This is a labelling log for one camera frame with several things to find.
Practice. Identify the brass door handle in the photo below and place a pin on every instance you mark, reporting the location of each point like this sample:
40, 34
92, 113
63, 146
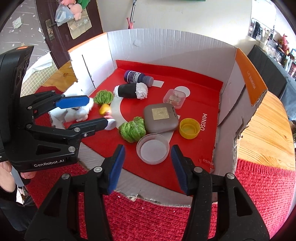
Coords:
49, 27

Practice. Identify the white fluffy star scrunchie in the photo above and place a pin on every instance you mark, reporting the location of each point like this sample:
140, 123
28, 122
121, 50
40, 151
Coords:
72, 114

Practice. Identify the purple paint bottle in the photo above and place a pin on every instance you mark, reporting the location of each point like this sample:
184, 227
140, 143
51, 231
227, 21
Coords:
137, 77

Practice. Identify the clear small plastic case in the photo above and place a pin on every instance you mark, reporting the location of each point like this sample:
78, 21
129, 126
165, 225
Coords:
175, 98

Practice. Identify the orange tipped broom stick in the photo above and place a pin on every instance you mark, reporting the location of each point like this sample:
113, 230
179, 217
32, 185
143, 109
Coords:
130, 19

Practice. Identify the black white sock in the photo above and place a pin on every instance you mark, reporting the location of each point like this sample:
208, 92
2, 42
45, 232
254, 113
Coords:
134, 90

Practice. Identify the white round jar lid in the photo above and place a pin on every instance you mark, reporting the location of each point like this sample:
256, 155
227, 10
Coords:
153, 149

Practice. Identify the orange white cardboard box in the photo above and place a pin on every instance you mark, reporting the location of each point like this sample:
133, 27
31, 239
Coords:
223, 89

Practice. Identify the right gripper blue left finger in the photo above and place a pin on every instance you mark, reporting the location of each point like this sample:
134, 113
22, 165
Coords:
115, 165

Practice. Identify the clear plastic bag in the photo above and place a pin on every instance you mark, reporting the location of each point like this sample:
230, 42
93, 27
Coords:
63, 15

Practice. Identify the beige hanging pouch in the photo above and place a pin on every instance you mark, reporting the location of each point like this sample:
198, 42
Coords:
77, 28

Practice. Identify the pink plush toy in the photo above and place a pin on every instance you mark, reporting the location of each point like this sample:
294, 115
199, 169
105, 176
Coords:
74, 7

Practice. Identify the person's left hand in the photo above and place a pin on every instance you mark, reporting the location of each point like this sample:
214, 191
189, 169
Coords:
7, 181

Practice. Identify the yellow bottle cap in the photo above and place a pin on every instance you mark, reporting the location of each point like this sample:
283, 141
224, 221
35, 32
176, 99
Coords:
189, 128

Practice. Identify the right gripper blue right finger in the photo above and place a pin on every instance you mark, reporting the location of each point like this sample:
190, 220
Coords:
183, 167

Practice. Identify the green knitted scrunchie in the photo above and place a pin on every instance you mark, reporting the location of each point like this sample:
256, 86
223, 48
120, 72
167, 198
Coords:
133, 130
103, 97

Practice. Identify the grey square compact case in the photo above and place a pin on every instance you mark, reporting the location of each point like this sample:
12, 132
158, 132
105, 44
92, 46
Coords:
160, 118

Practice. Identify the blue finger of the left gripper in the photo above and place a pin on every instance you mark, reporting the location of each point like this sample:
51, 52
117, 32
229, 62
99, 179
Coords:
89, 128
72, 102

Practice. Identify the red knitted cloth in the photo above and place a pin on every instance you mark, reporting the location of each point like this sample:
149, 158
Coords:
248, 205

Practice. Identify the dark brown door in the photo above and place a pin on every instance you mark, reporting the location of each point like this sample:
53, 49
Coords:
59, 39

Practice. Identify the pink mushroom hair clip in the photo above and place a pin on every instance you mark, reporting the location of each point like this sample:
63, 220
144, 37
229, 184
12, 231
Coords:
111, 121

